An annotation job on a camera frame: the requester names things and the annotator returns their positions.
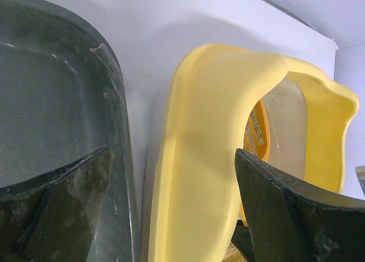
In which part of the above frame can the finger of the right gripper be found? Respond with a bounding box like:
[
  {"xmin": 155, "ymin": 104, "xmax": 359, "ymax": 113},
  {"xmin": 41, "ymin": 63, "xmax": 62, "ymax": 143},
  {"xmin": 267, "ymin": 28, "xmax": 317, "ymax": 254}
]
[{"xmin": 231, "ymin": 226, "xmax": 256, "ymax": 262}]

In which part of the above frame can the orange litter scoop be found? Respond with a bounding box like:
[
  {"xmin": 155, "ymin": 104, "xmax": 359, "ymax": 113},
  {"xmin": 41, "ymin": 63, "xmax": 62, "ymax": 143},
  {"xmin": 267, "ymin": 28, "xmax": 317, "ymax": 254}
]
[{"xmin": 238, "ymin": 99, "xmax": 271, "ymax": 225}]

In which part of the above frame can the yellow litter box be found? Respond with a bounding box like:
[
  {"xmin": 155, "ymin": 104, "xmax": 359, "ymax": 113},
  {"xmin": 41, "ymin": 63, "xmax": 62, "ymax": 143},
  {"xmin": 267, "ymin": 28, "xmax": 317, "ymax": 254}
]
[{"xmin": 145, "ymin": 43, "xmax": 360, "ymax": 261}]

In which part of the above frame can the dark grey plastic tray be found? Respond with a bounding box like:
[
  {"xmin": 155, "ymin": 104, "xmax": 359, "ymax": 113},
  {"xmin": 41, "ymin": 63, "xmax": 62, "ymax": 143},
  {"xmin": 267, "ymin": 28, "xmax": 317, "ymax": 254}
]
[{"xmin": 1, "ymin": 0, "xmax": 140, "ymax": 261}]

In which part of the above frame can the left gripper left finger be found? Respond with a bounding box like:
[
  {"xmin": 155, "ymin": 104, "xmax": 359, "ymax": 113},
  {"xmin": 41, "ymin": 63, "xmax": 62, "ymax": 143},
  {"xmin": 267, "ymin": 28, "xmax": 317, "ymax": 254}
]
[{"xmin": 1, "ymin": 147, "xmax": 115, "ymax": 261}]

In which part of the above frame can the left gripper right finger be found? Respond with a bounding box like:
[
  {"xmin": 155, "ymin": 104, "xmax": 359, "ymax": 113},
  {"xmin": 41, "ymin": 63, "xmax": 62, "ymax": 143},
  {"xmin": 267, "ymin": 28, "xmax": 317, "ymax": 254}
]
[{"xmin": 234, "ymin": 149, "xmax": 364, "ymax": 261}]

